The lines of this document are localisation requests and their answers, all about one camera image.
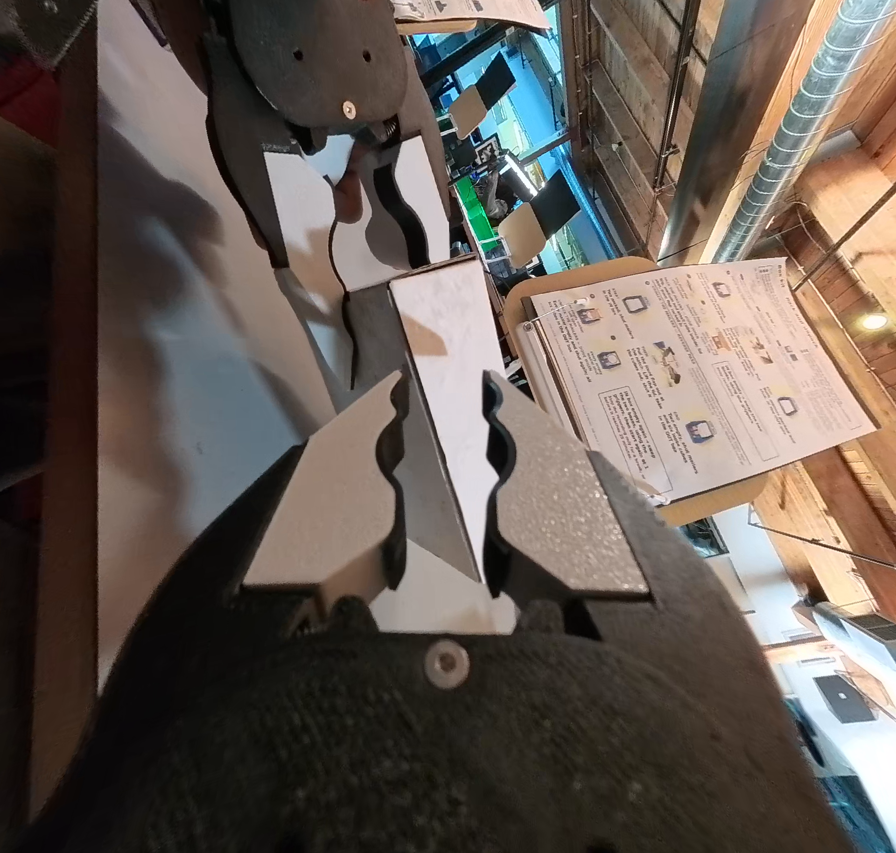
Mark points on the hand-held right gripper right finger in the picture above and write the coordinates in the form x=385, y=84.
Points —
x=567, y=517

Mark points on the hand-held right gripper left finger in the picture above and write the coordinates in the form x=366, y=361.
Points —
x=329, y=510

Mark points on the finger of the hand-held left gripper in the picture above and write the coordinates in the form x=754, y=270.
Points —
x=430, y=202
x=301, y=202

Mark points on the white cardboard mailer box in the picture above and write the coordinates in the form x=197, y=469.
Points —
x=448, y=349

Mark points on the grey desk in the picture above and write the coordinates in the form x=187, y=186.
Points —
x=175, y=447

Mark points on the person's left hand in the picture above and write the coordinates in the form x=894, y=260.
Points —
x=350, y=191

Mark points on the green plastic bin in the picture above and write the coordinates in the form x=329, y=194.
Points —
x=483, y=216

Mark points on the black white fiducial sign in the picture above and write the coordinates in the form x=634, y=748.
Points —
x=488, y=151

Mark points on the black panel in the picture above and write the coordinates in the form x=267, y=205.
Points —
x=554, y=198
x=495, y=81

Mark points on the printed instruction sheet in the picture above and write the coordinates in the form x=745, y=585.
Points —
x=700, y=377

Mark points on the smooth metal duct pipe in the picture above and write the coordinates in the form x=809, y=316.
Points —
x=742, y=96

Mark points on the metal spiral duct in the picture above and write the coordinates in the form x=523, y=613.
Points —
x=812, y=96

